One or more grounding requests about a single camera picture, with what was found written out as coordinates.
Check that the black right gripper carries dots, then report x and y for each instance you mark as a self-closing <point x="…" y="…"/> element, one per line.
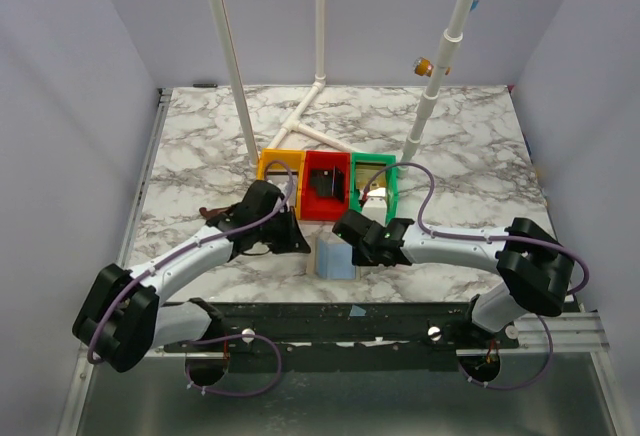
<point x="351" y="228"/>

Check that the brown small tool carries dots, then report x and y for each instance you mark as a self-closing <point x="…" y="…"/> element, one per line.
<point x="212" y="212"/>

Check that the white left PVC pole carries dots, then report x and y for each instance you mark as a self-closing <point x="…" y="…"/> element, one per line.
<point x="220" y="17"/>

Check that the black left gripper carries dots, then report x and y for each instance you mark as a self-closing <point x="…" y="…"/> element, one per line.
<point x="289" y="231"/>

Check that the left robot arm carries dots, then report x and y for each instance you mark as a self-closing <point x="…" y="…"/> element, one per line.
<point x="125" y="313"/>

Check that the white PVC jointed pole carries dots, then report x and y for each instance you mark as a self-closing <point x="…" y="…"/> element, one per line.
<point x="451" y="39"/>

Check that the black mounting rail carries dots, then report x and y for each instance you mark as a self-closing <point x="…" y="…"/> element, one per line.
<point x="339" y="337"/>

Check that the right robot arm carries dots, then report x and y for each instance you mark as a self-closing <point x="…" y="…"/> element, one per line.
<point x="535" y="270"/>

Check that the green plastic bin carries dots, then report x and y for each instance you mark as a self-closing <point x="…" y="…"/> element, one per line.
<point x="391" y="175"/>

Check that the yellow plastic bin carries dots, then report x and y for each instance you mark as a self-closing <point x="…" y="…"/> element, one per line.
<point x="272" y="168"/>

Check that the orange knob on pole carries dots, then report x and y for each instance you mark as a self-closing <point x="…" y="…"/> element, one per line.
<point x="424" y="67"/>

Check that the dark card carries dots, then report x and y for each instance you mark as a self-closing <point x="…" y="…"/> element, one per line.
<point x="329" y="183"/>

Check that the beige card holder wallet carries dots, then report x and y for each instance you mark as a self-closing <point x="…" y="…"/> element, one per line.
<point x="330" y="259"/>

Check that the gold cards stack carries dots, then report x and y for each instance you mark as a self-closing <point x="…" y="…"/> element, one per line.
<point x="366" y="175"/>

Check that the red plastic bin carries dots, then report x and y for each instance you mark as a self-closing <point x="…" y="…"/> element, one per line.
<point x="313" y="208"/>

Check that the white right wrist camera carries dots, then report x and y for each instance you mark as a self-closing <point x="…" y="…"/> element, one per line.
<point x="375" y="208"/>

